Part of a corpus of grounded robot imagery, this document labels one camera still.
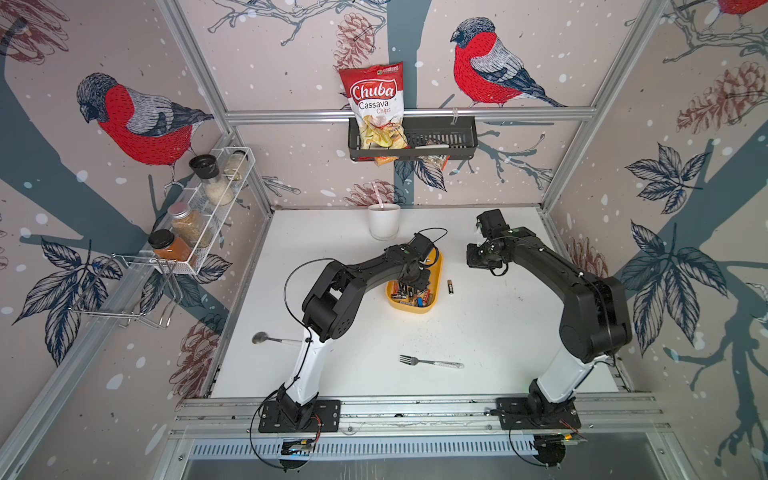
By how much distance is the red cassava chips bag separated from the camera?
830mm

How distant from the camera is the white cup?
1.04 metres

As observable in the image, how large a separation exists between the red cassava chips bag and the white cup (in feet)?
0.68
